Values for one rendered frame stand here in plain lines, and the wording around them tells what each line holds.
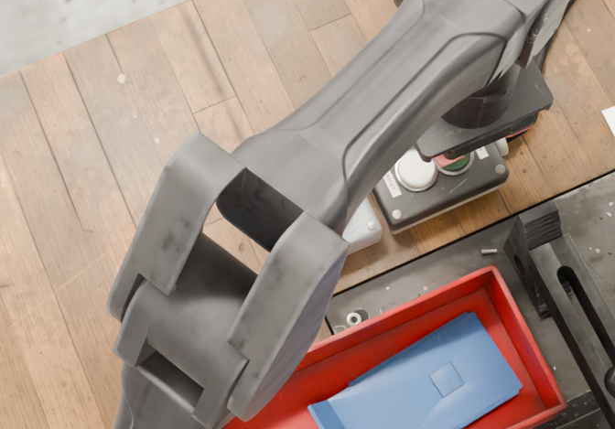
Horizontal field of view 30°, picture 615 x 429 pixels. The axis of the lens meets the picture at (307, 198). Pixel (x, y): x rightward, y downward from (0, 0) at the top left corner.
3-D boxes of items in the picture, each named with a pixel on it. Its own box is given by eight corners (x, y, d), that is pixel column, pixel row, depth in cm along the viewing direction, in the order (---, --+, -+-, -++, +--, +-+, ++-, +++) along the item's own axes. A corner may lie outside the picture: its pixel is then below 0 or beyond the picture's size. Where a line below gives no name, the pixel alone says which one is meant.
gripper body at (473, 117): (384, 91, 83) (386, 47, 76) (511, 37, 84) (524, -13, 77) (424, 167, 81) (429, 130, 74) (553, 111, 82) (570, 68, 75)
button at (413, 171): (392, 167, 94) (393, 159, 92) (424, 154, 95) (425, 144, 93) (406, 198, 93) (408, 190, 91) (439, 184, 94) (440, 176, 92)
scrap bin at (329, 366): (200, 409, 90) (190, 398, 85) (486, 281, 93) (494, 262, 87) (261, 554, 87) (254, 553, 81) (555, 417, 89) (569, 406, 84)
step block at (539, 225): (502, 247, 94) (518, 214, 85) (534, 232, 94) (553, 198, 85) (539, 317, 92) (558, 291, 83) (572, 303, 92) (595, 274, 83)
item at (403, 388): (307, 412, 90) (306, 406, 87) (472, 312, 92) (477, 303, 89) (354, 491, 88) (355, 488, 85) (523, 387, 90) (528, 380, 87)
